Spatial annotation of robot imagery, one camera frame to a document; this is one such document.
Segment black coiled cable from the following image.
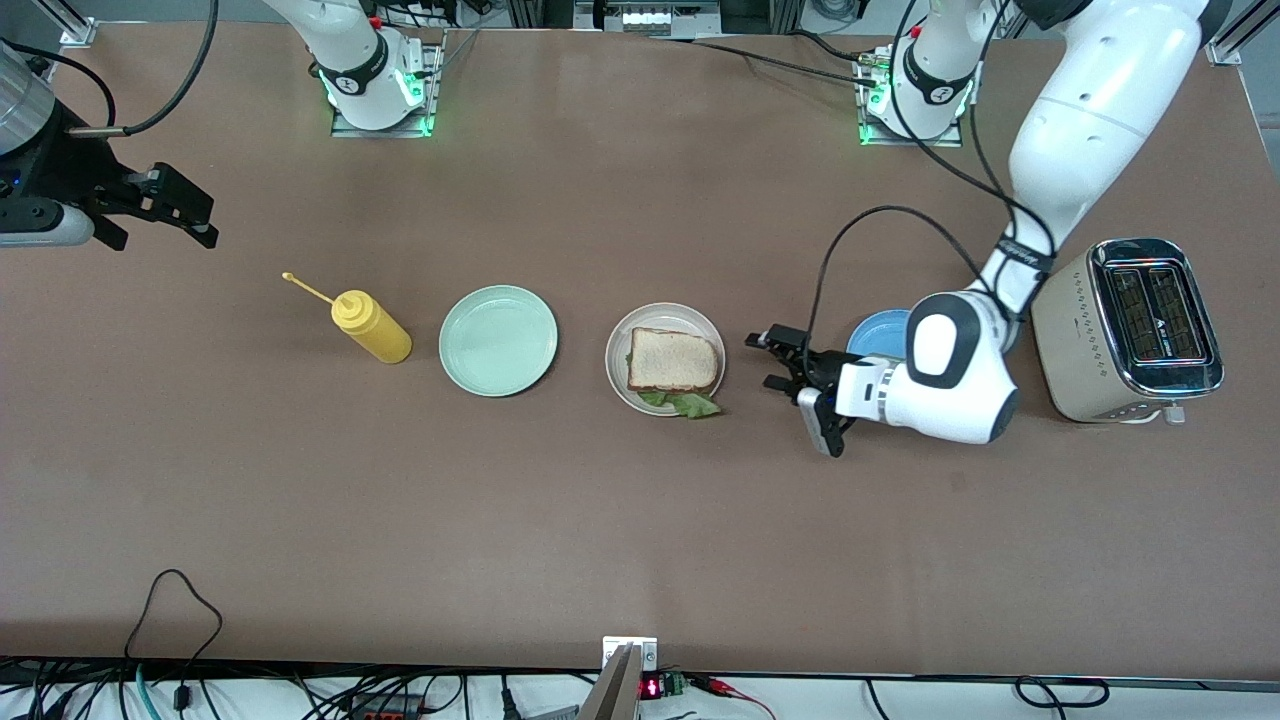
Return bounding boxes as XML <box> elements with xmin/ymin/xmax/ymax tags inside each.
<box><xmin>1015</xmin><ymin>677</ymin><xmax>1111</xmax><ymax>709</ymax></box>

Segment black base power cable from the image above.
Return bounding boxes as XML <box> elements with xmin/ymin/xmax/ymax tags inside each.
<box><xmin>650</xmin><ymin>35</ymin><xmax>881</xmax><ymax>86</ymax></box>

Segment green lettuce leaf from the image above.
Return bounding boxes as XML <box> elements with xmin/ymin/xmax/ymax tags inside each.
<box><xmin>626</xmin><ymin>345</ymin><xmax>723</xmax><ymax>420</ymax></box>

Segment grey terminal block device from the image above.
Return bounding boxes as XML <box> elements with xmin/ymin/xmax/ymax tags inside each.
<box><xmin>575</xmin><ymin>0</ymin><xmax>723</xmax><ymax>39</ymax></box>

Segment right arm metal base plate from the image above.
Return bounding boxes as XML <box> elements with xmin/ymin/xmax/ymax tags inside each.
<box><xmin>330</xmin><ymin>30</ymin><xmax>446</xmax><ymax>139</ymax></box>

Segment beige plate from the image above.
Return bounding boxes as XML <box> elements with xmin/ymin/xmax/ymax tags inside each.
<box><xmin>605</xmin><ymin>302</ymin><xmax>727</xmax><ymax>418</ymax></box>

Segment yellow mustard squeeze bottle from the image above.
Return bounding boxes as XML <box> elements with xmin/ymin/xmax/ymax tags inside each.
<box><xmin>282</xmin><ymin>272</ymin><xmax>414</xmax><ymax>365</ymax></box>

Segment beige chrome toaster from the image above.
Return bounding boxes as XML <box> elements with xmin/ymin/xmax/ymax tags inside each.
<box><xmin>1030</xmin><ymin>237</ymin><xmax>1226</xmax><ymax>426</ymax></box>

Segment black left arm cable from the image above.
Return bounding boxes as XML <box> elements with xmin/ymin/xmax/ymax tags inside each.
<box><xmin>805</xmin><ymin>0</ymin><xmax>1061</xmax><ymax>361</ymax></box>

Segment thin black looped cable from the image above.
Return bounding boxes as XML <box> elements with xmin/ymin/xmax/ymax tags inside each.
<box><xmin>123</xmin><ymin>569</ymin><xmax>224</xmax><ymax>691</ymax></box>

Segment brown bread slice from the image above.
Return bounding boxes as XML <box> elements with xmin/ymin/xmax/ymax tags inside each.
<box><xmin>627</xmin><ymin>328</ymin><xmax>721</xmax><ymax>393</ymax></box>

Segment blue plate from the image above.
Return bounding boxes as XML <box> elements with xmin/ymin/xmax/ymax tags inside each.
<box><xmin>847</xmin><ymin>309</ymin><xmax>1021</xmax><ymax>359</ymax></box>

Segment aluminium camera mast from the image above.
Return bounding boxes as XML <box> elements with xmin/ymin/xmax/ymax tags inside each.
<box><xmin>578</xmin><ymin>636</ymin><xmax>661</xmax><ymax>720</ymax></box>

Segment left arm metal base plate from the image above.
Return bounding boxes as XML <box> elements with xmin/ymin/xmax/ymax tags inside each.
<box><xmin>855</xmin><ymin>45</ymin><xmax>966</xmax><ymax>149</ymax></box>

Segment green plate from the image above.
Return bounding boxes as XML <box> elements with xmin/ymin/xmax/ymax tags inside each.
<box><xmin>438</xmin><ymin>285</ymin><xmax>559</xmax><ymax>398</ymax></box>

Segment red clip lead wire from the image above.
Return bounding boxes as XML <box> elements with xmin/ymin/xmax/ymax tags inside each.
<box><xmin>690</xmin><ymin>674</ymin><xmax>779</xmax><ymax>719</ymax></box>

